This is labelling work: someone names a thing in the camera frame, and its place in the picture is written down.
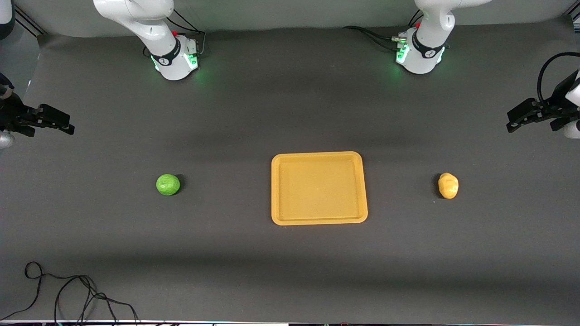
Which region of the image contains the yellow potato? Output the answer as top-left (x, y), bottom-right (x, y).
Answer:
top-left (438, 173), bottom-right (459, 200)

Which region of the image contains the green apple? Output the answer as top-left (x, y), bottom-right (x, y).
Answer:
top-left (156, 174), bottom-right (181, 196)

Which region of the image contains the yellow plastic tray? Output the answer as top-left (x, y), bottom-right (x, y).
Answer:
top-left (271, 151), bottom-right (368, 226)

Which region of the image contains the dark grey table mat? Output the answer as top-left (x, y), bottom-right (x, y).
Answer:
top-left (0, 20), bottom-right (580, 323)

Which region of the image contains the black frame strut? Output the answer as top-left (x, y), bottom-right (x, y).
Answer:
top-left (13, 5), bottom-right (46, 37)

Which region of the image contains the thin black loose cable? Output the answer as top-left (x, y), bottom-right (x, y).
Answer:
top-left (0, 261), bottom-right (140, 325)

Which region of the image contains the black left arm base cable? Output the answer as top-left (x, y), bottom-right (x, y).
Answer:
top-left (343, 9), bottom-right (424, 51)

